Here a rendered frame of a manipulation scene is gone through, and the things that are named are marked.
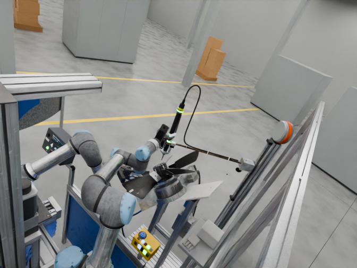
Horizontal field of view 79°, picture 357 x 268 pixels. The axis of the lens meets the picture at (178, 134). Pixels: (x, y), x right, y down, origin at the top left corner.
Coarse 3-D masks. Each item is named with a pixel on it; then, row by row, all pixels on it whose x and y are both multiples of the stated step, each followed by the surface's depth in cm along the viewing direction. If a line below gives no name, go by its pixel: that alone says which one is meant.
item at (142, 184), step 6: (144, 174) 172; (132, 180) 165; (138, 180) 166; (144, 180) 167; (150, 180) 168; (126, 186) 160; (132, 186) 160; (138, 186) 161; (144, 186) 162; (150, 186) 164; (132, 192) 155; (144, 192) 157
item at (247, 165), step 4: (240, 160) 167; (244, 160) 163; (248, 160) 165; (252, 160) 167; (240, 164) 165; (244, 164) 161; (248, 164) 161; (252, 164) 162; (256, 164) 163; (240, 168) 163; (244, 168) 163; (248, 168) 163; (252, 168) 163
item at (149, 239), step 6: (144, 228) 147; (138, 234) 142; (150, 234) 145; (132, 240) 142; (138, 240) 139; (144, 240) 140; (150, 240) 141; (156, 240) 143; (144, 246) 137; (150, 246) 138; (156, 246) 139; (150, 252) 135; (156, 252) 145; (144, 258) 139
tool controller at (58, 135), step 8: (48, 128) 170; (56, 128) 175; (48, 136) 170; (56, 136) 166; (64, 136) 170; (48, 144) 171; (56, 144) 166; (64, 144) 162; (48, 152) 172; (72, 160) 174
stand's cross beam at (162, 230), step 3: (156, 225) 208; (159, 225) 209; (156, 228) 209; (159, 228) 207; (162, 228) 208; (159, 231) 208; (162, 231) 206; (165, 231) 207; (162, 234) 207; (165, 234) 204; (168, 234) 205; (165, 237) 205; (168, 237) 203
